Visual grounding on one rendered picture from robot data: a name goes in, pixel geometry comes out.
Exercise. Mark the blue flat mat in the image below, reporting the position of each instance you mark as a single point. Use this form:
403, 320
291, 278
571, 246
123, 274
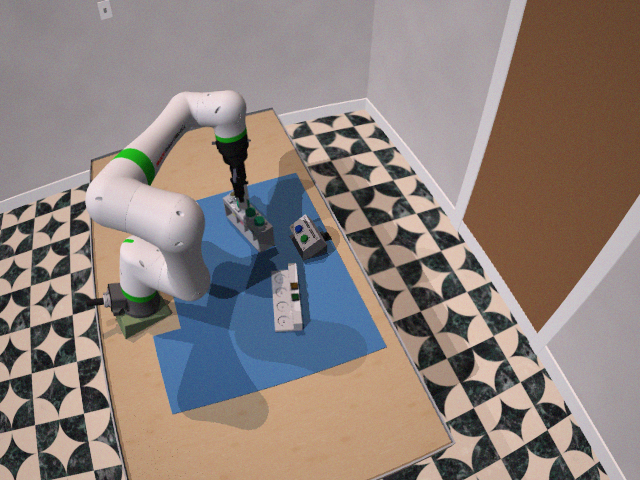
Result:
227, 345

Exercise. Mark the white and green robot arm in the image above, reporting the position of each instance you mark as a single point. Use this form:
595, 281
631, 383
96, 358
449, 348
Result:
117, 199

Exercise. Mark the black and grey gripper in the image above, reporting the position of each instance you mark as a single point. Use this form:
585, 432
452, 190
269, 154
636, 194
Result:
238, 178

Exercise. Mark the white sloping button panel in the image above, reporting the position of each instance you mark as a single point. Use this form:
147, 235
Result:
307, 238

